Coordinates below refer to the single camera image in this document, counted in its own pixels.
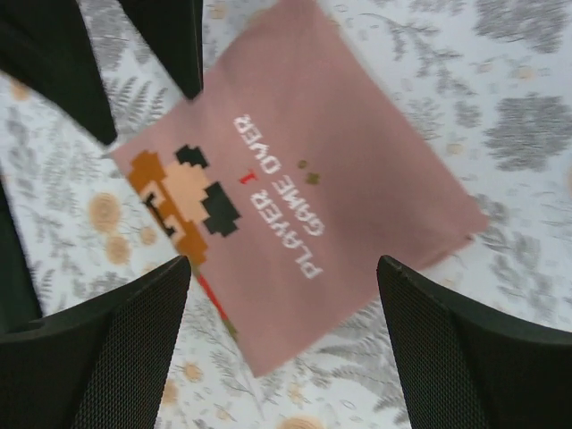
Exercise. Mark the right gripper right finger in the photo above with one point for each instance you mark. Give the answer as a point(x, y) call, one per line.
point(464, 365)

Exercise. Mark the floral table mat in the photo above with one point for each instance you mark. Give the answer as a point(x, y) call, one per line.
point(488, 85)

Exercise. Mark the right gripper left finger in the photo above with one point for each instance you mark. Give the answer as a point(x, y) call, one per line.
point(100, 364)

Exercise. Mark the pink t shirt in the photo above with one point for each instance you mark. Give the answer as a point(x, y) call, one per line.
point(287, 179)

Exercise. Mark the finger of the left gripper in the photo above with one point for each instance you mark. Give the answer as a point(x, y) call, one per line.
point(45, 45)
point(173, 31)

